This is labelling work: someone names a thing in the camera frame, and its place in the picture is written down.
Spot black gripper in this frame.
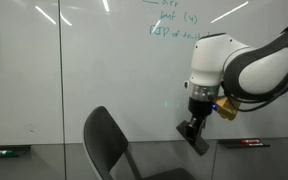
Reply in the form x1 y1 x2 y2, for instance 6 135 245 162
186 97 217 140

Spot black whiteboard eraser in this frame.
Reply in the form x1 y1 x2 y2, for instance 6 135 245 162
175 120 211 157

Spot red whiteboard marker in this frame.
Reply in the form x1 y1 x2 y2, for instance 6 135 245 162
240 138 261 145

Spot white whiteboard panel with black marks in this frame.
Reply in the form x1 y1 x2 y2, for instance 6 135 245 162
59 0 288 144

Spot white whiteboard panel green drawing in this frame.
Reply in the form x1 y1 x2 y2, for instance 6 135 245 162
0 0 64 147

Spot black plastic chair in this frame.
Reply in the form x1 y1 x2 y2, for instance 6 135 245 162
82 105 198 180

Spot markers on left tray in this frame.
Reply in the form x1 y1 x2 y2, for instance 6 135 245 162
0 145 31 160

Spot gold wrist camera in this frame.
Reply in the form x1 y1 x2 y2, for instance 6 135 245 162
215 95 242 121

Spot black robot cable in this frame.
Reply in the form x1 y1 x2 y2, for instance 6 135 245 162
221 54 288 113

